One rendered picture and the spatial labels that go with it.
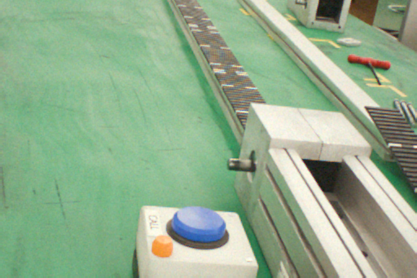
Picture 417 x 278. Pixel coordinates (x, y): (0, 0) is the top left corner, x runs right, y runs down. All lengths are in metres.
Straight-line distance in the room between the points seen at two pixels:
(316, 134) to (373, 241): 0.13
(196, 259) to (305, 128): 0.23
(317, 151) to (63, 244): 0.24
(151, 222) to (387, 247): 0.19
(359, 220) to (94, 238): 0.23
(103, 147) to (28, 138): 0.08
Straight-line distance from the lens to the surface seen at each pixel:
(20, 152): 0.76
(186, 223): 0.51
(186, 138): 0.86
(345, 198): 0.65
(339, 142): 0.67
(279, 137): 0.64
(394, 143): 0.90
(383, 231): 0.58
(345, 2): 1.63
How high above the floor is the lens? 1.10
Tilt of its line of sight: 24 degrees down
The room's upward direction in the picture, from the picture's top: 9 degrees clockwise
